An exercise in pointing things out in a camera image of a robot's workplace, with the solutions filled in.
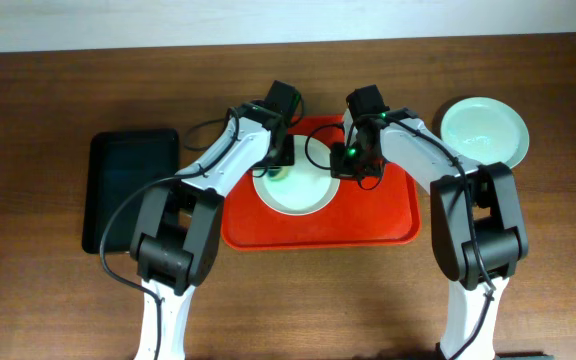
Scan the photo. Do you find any yellow green sponge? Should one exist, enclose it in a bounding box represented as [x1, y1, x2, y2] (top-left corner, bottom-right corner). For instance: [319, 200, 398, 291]
[266, 167, 291, 181]

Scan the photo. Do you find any white plate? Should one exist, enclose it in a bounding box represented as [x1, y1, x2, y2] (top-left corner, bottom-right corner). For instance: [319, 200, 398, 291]
[253, 135, 340, 216]

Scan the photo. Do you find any green plate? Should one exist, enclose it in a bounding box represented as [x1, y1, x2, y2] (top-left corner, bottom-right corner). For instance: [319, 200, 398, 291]
[439, 97, 530, 168]

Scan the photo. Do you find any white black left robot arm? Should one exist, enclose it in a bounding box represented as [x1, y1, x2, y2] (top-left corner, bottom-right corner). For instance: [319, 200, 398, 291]
[130, 81, 302, 359]

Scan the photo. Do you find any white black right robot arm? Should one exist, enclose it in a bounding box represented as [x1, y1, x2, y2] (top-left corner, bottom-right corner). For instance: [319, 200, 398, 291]
[330, 85, 528, 359]

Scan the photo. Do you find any black tray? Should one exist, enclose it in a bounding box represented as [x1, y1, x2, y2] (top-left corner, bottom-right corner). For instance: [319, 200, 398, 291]
[81, 128, 179, 254]

